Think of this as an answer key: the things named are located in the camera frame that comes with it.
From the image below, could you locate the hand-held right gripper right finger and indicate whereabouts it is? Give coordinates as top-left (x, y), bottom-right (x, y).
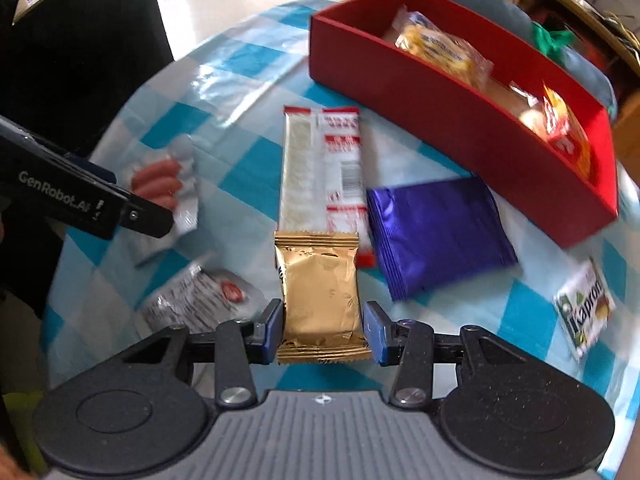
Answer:
top-left (363, 301), bottom-right (543, 408)

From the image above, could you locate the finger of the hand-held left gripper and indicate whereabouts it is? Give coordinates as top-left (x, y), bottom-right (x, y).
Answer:
top-left (65, 153), bottom-right (118, 189)
top-left (120, 194), bottom-right (174, 239)

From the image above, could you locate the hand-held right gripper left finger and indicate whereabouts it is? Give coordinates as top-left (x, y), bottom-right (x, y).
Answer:
top-left (117, 298), bottom-right (286, 408)

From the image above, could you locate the sausage packet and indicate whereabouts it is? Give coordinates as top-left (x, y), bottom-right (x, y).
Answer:
top-left (125, 140), bottom-right (201, 266)

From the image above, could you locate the gold foil snack packet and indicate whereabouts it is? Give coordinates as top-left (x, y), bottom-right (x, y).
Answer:
top-left (274, 230), bottom-right (372, 365)

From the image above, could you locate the silver printed snack packet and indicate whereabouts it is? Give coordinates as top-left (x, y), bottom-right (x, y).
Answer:
top-left (141, 264), bottom-right (253, 335)

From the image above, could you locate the purple snack packet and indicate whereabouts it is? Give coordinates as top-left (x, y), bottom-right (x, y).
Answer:
top-left (366, 174), bottom-right (518, 302)

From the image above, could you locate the long red and white packet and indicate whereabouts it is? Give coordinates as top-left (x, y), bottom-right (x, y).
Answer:
top-left (277, 105), bottom-right (376, 267)

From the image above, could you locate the green and white wafer packet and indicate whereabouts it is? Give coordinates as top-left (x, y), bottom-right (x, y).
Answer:
top-left (554, 259), bottom-right (616, 361)

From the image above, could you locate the red cardboard box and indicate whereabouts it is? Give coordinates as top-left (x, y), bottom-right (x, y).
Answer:
top-left (308, 0), bottom-right (620, 250)

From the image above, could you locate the steamed cake packet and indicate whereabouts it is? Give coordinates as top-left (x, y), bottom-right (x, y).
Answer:
top-left (487, 77), bottom-right (548, 138)

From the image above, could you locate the red and yellow snack packet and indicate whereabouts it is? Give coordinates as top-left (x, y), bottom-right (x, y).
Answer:
top-left (542, 85), bottom-right (593, 181)

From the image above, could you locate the clear packet of yellow crisps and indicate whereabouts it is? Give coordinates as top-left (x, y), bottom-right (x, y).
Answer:
top-left (385, 5), bottom-right (495, 92)

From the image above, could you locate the black chair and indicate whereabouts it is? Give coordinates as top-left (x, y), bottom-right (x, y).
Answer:
top-left (0, 0), bottom-right (173, 301)

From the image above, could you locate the blue checkered tablecloth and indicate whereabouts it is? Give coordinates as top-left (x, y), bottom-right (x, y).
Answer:
top-left (40, 0), bottom-right (640, 476)

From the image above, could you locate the green bag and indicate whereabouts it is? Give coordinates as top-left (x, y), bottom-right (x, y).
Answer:
top-left (531, 22), bottom-right (576, 61)

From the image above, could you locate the teal cushion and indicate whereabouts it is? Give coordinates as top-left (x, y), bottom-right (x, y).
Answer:
top-left (407, 0), bottom-right (618, 111)

